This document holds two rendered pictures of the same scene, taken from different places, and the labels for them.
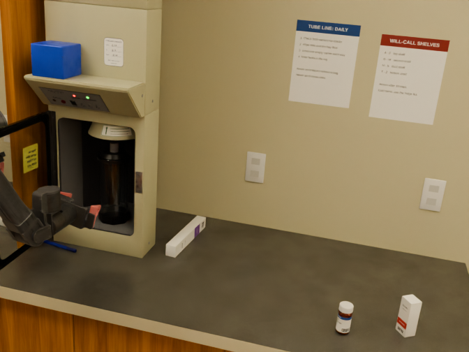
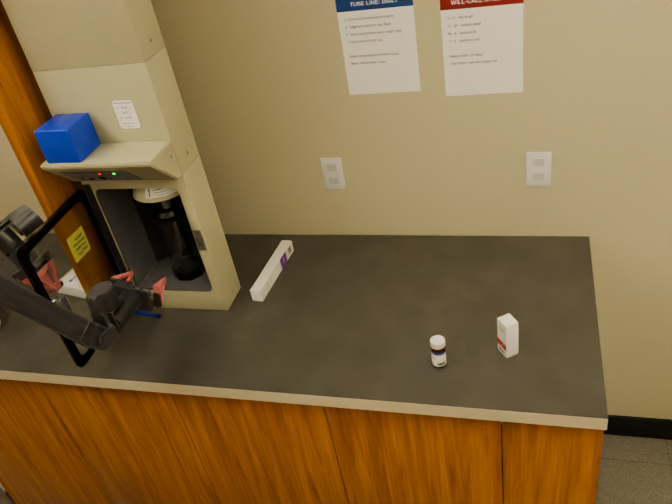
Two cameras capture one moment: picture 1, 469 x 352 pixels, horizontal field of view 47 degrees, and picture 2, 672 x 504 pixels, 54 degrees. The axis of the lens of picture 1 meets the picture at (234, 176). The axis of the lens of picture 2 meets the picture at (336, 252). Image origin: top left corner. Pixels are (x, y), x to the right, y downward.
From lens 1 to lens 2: 45 cm
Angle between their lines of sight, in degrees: 17
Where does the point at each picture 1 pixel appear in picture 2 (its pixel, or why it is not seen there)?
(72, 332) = (174, 405)
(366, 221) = (469, 209)
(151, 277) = (239, 334)
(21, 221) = (82, 334)
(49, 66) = (61, 152)
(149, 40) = (159, 93)
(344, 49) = (399, 24)
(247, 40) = (284, 34)
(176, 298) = (266, 356)
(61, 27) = (61, 98)
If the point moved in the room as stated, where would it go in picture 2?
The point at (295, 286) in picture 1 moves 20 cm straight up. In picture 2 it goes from (391, 313) to (383, 256)
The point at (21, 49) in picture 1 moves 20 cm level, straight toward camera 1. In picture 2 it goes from (29, 132) to (28, 162)
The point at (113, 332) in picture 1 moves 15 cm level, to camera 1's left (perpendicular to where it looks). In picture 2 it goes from (212, 400) to (160, 405)
